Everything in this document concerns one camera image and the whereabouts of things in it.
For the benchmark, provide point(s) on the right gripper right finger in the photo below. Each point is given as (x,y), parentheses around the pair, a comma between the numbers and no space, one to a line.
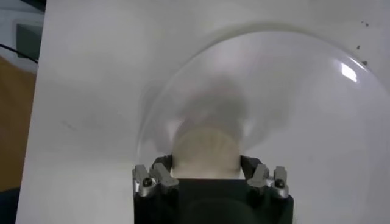
(262,178)

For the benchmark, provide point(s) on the white steamed baozi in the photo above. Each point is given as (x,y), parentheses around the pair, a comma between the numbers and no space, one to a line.
(207,152)

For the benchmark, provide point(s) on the white round plate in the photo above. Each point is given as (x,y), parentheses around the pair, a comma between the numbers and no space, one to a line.
(304,106)

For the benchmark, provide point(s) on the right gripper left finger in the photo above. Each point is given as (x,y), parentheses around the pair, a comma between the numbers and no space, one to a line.
(158,178)

